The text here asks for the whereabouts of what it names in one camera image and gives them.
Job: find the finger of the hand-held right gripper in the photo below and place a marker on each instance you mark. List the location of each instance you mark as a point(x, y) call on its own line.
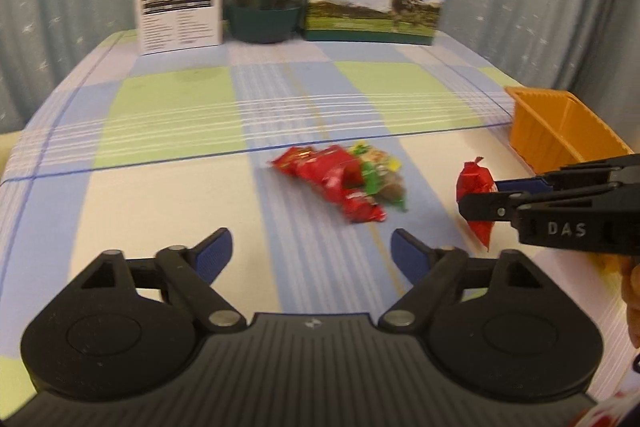
point(485, 207)
point(520, 185)

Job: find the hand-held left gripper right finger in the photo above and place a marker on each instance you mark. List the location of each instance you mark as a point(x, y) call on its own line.
point(407, 254)

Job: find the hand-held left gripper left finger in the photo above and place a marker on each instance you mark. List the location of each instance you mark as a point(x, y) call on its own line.
point(214, 254)

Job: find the red snack packet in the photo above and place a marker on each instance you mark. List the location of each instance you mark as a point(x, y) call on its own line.
point(472, 179)

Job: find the orange plastic tray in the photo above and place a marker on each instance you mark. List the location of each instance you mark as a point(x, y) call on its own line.
point(560, 132)

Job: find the pile of snack packets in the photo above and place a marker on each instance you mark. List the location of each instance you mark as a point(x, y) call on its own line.
point(340, 182)

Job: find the person's right hand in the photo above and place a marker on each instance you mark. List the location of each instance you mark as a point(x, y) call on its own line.
point(632, 302)

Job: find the plaid tablecloth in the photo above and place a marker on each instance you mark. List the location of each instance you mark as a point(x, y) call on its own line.
point(175, 122)

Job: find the red white printed cloth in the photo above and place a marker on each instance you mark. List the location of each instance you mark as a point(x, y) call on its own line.
point(615, 412)

